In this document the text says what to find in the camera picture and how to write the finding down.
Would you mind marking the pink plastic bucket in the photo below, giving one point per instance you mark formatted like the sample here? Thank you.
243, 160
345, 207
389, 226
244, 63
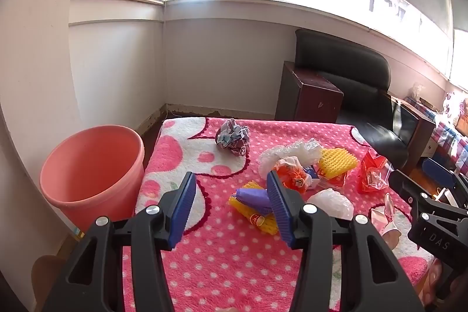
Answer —
91, 169

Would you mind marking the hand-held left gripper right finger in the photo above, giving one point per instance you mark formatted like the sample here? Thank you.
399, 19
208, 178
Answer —
279, 206

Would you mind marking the teal paper box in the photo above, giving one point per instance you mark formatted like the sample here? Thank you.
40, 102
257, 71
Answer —
77, 233

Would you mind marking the brown wooden side cabinet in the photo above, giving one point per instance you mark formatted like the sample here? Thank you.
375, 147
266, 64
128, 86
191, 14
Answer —
413, 125

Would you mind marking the small white packet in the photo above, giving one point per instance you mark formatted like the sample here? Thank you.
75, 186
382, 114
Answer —
312, 176

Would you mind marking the yellow foam net red label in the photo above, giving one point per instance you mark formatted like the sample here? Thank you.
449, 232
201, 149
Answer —
261, 222

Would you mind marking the pink printed blanket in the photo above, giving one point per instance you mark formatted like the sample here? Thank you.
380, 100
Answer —
226, 261

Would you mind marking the red plastic wrapper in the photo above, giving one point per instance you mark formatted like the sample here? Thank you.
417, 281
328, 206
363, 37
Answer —
373, 169

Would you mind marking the crumpled grey blue wrapper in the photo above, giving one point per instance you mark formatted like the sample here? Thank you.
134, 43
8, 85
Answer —
234, 136

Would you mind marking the large yellow foam net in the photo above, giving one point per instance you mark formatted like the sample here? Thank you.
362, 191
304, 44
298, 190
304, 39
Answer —
336, 162

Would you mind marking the clear plastic bag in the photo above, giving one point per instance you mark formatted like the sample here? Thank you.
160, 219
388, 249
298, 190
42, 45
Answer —
289, 153

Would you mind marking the pink clear wrapper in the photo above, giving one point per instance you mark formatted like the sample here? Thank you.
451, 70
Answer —
384, 218

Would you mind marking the plaid cloth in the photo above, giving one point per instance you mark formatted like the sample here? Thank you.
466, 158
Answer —
451, 138

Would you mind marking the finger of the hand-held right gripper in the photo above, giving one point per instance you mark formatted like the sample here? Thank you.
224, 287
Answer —
409, 189
440, 171

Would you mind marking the orange snack wrapper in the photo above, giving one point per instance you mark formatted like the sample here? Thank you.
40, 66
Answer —
294, 178

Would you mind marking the dark wooden cabinet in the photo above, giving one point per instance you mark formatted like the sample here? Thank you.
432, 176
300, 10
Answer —
310, 96

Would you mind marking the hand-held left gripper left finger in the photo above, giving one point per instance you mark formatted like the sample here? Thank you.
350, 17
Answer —
182, 209

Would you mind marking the black leather chair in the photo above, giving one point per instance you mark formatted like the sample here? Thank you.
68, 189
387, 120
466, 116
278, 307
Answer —
351, 78

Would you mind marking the purple foam net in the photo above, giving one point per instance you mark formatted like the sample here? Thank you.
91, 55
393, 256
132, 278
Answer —
252, 197

